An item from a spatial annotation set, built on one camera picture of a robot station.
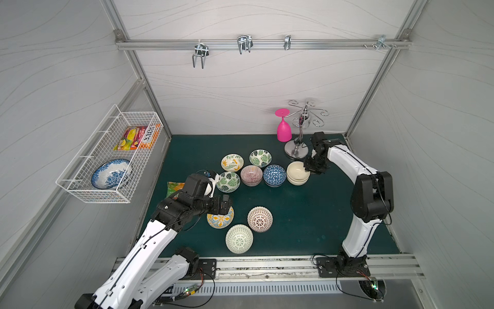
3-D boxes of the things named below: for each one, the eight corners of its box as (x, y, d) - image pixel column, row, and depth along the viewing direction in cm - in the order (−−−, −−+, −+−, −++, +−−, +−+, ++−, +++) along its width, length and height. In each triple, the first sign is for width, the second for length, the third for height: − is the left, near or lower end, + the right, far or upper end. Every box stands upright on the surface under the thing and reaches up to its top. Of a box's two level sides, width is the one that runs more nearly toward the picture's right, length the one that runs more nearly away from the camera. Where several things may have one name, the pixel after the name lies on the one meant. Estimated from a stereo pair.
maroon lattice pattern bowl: (247, 232, 84) (247, 229, 80) (247, 210, 90) (247, 206, 87) (272, 232, 84) (273, 229, 80) (270, 210, 90) (271, 206, 87)
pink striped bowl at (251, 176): (240, 187, 97) (240, 183, 94) (241, 169, 104) (241, 165, 101) (262, 187, 97) (263, 183, 94) (261, 169, 104) (262, 165, 101)
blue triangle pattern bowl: (263, 187, 97) (264, 182, 93) (262, 169, 104) (263, 164, 101) (286, 187, 97) (287, 183, 93) (283, 169, 104) (285, 164, 101)
